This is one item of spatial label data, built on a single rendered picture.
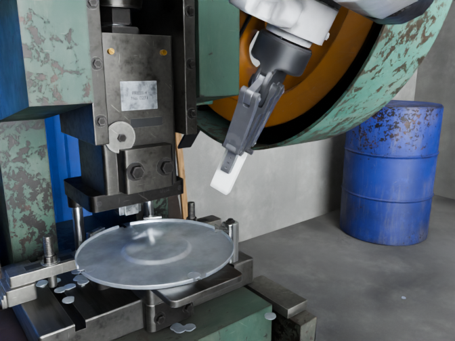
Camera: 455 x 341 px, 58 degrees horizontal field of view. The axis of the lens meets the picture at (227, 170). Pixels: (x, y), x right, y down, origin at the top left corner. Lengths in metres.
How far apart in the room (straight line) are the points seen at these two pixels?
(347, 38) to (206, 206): 1.81
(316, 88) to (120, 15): 0.40
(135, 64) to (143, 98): 0.06
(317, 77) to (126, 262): 0.51
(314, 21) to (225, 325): 0.56
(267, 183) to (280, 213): 0.28
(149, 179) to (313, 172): 2.41
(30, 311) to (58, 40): 0.46
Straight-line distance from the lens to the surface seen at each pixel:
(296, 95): 0.91
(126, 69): 0.76
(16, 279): 0.85
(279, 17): 0.52
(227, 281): 0.69
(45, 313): 0.81
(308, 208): 3.15
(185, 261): 0.75
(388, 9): 0.48
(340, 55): 0.84
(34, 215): 1.02
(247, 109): 0.53
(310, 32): 0.53
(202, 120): 1.18
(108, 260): 0.78
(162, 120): 0.80
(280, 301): 0.91
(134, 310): 0.81
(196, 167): 2.38
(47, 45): 0.67
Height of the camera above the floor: 1.12
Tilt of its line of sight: 14 degrees down
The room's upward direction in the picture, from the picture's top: straight up
